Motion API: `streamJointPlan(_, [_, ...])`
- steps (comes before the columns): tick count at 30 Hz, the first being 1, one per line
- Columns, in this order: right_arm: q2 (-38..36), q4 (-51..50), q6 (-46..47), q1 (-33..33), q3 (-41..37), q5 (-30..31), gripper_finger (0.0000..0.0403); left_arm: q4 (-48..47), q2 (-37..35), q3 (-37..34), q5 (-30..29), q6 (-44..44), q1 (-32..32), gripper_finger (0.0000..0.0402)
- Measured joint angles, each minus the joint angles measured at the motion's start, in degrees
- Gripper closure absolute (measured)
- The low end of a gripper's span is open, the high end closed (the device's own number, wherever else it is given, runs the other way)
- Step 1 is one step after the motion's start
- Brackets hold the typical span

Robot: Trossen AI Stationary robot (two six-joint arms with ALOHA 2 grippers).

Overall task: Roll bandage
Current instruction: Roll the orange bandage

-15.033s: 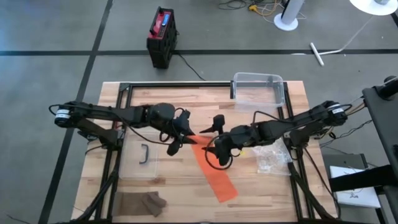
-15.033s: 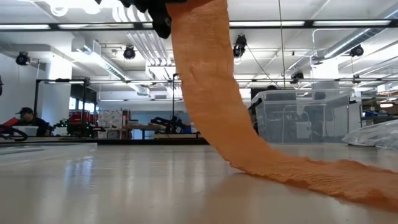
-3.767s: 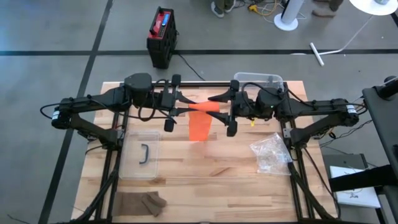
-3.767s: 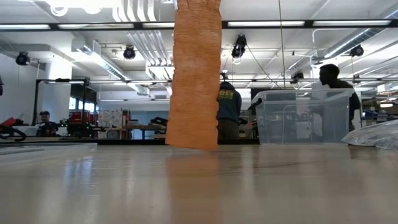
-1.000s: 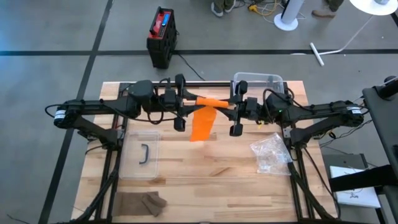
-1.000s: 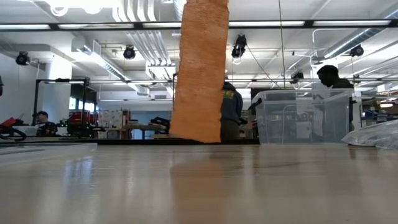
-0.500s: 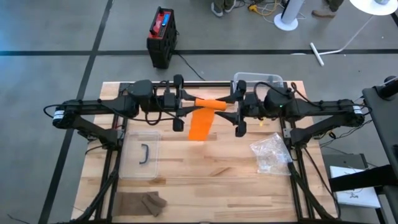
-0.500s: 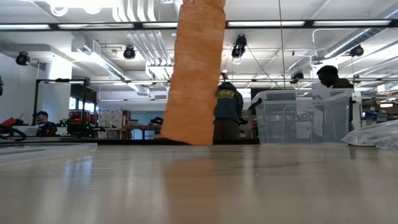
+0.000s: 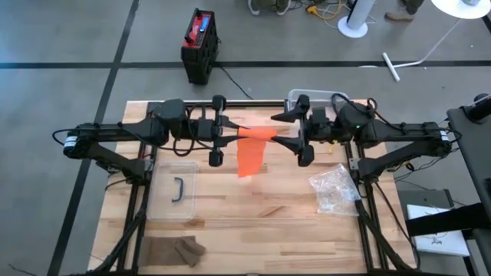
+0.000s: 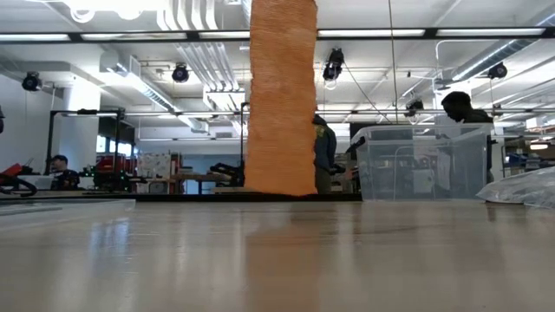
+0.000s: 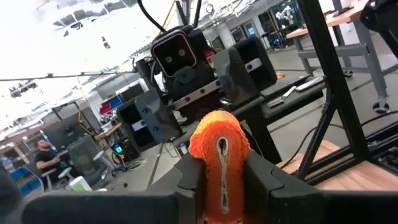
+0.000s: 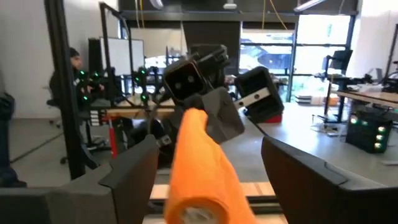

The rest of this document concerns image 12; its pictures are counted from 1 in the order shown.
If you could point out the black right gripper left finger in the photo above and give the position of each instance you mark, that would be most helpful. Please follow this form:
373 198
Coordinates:
93 205

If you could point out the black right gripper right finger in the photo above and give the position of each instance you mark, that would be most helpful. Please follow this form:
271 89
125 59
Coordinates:
326 202

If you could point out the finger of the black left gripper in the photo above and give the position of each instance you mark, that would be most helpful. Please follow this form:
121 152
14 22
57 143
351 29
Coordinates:
164 130
225 118

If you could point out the orange elastic bandage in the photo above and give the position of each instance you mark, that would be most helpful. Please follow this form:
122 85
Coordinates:
202 174

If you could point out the wooden workbench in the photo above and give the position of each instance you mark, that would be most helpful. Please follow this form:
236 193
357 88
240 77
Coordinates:
130 112

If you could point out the red upright object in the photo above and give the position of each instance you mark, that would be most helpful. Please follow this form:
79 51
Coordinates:
112 140

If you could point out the white whiteboard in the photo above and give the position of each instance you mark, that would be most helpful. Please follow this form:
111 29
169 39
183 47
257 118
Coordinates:
124 56

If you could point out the black box with green lights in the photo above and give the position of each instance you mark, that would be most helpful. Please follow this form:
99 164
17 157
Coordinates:
363 137

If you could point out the white pendant lamp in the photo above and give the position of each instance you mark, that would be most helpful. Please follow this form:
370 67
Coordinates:
230 5

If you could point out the stack of white trays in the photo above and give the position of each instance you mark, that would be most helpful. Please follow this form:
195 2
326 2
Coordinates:
314 100

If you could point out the person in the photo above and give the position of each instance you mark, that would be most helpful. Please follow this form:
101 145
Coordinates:
4 140
60 87

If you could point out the wooden desk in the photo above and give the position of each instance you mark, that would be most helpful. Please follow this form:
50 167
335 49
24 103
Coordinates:
373 97

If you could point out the black computer monitor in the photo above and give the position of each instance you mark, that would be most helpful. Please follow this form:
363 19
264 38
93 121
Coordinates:
340 59

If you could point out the long ceiling light fixture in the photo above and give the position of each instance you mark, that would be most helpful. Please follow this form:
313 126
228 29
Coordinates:
308 5

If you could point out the black robot station frame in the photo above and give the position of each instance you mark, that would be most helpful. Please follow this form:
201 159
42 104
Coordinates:
105 37

